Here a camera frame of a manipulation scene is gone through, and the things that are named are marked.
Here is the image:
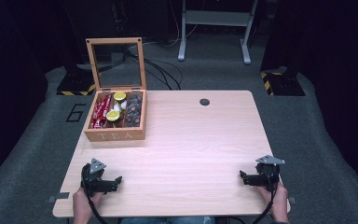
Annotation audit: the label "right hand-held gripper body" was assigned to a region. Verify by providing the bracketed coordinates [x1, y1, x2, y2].
[255, 154, 286, 188]

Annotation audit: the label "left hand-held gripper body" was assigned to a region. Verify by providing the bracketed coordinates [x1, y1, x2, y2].
[80, 158, 116, 196]

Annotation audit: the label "person's left hand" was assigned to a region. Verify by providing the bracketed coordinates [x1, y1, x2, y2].
[72, 186, 104, 224]

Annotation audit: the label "person's right hand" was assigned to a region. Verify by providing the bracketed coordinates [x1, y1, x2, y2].
[255, 181, 290, 224]

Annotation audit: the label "wooden tea box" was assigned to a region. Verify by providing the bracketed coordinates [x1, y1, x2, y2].
[83, 37, 147, 143]

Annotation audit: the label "person's blue jeans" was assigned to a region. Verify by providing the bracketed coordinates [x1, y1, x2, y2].
[118, 216, 216, 224]

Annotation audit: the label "yellow lid capsule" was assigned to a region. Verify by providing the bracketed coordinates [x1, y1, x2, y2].
[105, 109, 121, 122]
[113, 91, 128, 102]

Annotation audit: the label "bundle of red sachets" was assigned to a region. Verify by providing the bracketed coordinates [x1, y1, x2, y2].
[90, 94, 113, 130]

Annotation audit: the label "pile of dark pods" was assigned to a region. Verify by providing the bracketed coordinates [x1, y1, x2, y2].
[125, 93, 144, 128]

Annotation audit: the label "black base with hazard stripes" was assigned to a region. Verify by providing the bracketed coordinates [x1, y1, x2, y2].
[56, 65, 98, 97]
[259, 65, 306, 97]

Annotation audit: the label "white metal stand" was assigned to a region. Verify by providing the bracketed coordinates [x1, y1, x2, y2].
[177, 0, 260, 65]

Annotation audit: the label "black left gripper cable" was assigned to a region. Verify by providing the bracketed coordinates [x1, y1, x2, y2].
[87, 190, 109, 224]

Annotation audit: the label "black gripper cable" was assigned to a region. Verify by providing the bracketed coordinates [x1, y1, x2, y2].
[87, 190, 109, 224]
[252, 181, 278, 224]

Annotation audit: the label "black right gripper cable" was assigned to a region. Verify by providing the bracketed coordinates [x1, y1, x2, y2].
[252, 181, 278, 224]

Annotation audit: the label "black floor cables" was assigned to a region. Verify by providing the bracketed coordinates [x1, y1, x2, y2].
[126, 50, 184, 91]

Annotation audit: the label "white hanging cables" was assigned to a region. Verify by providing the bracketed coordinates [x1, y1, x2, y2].
[163, 0, 200, 49]

